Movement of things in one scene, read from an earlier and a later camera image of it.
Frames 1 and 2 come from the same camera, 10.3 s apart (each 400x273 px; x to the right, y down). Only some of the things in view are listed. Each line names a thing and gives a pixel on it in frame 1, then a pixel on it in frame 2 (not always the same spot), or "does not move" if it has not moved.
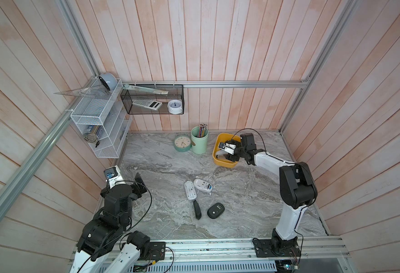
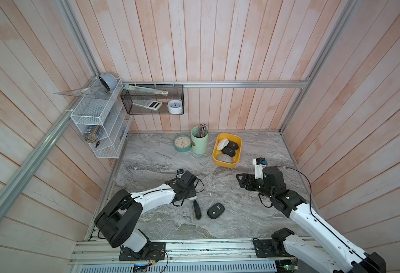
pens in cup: x=201 y=130 does not move
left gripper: x=142 y=188 -> x=192 y=191
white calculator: x=153 y=104 does not move
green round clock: x=182 y=143 does not move
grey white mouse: x=228 y=148 -> x=225 y=157
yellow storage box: x=219 y=155 does not move
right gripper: x=232 y=157 -> x=246 y=177
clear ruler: x=145 y=89 does not move
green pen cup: x=199 y=136 does not move
